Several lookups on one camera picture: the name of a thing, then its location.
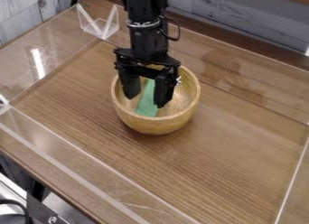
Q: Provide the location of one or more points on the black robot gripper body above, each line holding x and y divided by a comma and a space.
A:
147, 55

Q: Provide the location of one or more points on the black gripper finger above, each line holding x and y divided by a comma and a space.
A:
164, 89
131, 81

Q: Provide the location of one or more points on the black metal table bracket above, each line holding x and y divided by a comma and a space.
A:
42, 215

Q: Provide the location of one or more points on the green rectangular block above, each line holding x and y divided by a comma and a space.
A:
147, 106

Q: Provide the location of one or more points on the brown wooden bowl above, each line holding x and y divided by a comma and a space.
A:
148, 119

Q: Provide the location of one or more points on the clear acrylic tray wall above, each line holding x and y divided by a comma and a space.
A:
112, 171

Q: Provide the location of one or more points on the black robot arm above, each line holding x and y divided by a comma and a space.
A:
145, 11

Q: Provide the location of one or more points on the clear acrylic corner bracket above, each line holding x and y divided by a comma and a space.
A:
100, 27

